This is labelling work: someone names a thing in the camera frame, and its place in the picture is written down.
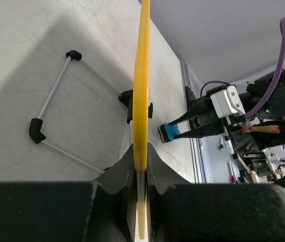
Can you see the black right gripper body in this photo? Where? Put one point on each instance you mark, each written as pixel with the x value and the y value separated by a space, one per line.
pixel 209 117

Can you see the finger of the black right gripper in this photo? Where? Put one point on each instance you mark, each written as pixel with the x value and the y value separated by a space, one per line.
pixel 201 132
pixel 190 114

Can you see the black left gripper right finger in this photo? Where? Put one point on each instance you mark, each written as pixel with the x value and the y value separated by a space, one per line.
pixel 178 210

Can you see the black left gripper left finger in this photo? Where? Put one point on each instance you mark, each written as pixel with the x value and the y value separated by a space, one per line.
pixel 98 210

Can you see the blue whiteboard eraser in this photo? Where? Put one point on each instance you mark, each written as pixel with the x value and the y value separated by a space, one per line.
pixel 168 132

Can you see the yellow framed whiteboard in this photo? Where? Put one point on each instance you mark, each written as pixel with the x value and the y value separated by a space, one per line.
pixel 140 113

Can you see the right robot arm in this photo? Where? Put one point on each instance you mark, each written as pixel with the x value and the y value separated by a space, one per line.
pixel 264 98

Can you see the person in background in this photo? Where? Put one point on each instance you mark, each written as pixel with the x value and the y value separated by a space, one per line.
pixel 258 137

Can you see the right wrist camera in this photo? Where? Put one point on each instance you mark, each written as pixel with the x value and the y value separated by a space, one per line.
pixel 227 102

